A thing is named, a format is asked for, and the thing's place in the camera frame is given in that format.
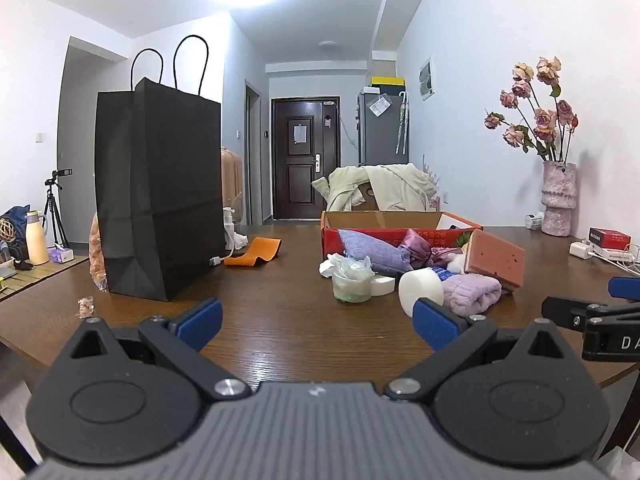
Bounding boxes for white folded umbrella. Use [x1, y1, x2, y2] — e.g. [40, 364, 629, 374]
[396, 91, 410, 156]

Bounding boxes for netted snack bag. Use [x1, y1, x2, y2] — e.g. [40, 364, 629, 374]
[89, 212, 110, 293]

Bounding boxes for dark brown entrance door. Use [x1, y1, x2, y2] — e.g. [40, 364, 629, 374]
[270, 96, 342, 221]

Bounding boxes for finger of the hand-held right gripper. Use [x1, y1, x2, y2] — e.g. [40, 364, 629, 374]
[608, 276, 640, 303]
[541, 296, 640, 332]

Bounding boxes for clear cup with plastic wrap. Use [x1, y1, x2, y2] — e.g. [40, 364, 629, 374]
[331, 254, 376, 304]

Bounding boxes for lavender cloth pouch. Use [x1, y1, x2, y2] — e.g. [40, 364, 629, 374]
[338, 229, 412, 277]

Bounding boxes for red cardboard box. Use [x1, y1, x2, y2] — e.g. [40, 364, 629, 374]
[320, 210, 485, 273]

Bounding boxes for grey refrigerator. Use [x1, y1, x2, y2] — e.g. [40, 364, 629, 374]
[357, 87, 410, 167]

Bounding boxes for pink sponge block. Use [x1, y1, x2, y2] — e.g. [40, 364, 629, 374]
[462, 230, 527, 295]

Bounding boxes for white thermos bottle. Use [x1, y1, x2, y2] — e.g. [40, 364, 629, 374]
[24, 210, 50, 266]

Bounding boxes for white usb cable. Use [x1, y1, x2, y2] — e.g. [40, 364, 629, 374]
[209, 240, 236, 267]

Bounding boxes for lilac towel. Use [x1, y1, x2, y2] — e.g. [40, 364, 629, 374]
[442, 272, 503, 317]

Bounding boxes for white plastic bag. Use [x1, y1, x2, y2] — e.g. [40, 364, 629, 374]
[597, 445, 640, 480]

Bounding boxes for wall electrical panel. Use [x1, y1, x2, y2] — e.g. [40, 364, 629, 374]
[418, 57, 433, 102]

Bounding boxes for pale decorative branches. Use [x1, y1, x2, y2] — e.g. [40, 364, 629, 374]
[422, 155, 444, 187]

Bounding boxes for purple satin pouch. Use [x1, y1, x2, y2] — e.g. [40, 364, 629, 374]
[400, 228, 468, 271]

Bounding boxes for white round puck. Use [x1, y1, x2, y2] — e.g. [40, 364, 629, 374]
[370, 274, 402, 297]

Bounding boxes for black paper bag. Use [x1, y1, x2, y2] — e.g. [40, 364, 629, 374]
[94, 35, 224, 302]

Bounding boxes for white charger cable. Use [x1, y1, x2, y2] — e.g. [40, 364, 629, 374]
[590, 245, 640, 276]

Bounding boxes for speckled pink vase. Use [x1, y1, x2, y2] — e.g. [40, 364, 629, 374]
[541, 161, 577, 237]

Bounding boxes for pink suitcase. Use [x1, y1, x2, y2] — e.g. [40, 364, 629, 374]
[221, 147, 246, 226]

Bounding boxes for grey interior door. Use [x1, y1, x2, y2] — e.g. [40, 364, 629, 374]
[245, 80, 263, 226]

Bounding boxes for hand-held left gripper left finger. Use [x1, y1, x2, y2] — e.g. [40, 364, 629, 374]
[52, 298, 252, 402]

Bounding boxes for beige coat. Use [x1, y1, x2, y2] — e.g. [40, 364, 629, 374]
[311, 163, 439, 212]

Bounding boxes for brown chair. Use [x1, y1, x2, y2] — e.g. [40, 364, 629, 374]
[350, 180, 381, 211]

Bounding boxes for dark blue backpack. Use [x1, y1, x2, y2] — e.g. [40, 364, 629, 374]
[0, 205, 32, 261]

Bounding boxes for dried pink roses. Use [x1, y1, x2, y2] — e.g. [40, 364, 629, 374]
[484, 56, 580, 163]

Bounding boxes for wooden side table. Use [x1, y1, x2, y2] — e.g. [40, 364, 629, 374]
[0, 255, 91, 302]

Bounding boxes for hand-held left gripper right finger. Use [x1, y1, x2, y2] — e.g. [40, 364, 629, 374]
[384, 297, 591, 402]

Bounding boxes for red and black box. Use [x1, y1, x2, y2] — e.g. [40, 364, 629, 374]
[588, 227, 632, 250]

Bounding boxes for black tripod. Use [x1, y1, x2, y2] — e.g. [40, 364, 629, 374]
[42, 176, 71, 248]

